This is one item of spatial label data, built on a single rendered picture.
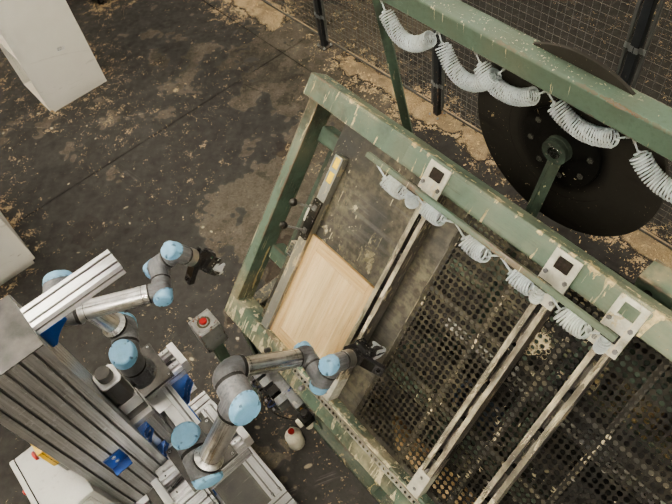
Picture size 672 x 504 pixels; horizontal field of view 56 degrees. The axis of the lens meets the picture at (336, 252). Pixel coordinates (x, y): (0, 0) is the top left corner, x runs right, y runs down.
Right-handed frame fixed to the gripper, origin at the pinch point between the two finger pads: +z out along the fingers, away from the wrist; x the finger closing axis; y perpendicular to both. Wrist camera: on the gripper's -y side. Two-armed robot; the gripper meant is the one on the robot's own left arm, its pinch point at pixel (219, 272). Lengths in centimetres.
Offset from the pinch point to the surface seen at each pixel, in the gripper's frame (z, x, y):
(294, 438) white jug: 101, -35, -66
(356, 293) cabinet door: 25, -46, 30
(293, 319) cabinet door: 39.0, -21.8, -1.7
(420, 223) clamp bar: 2, -60, 70
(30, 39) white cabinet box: 74, 355, -7
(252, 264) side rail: 33.4, 12.4, 4.3
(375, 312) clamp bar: 19, -61, 31
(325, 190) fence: 12, -10, 56
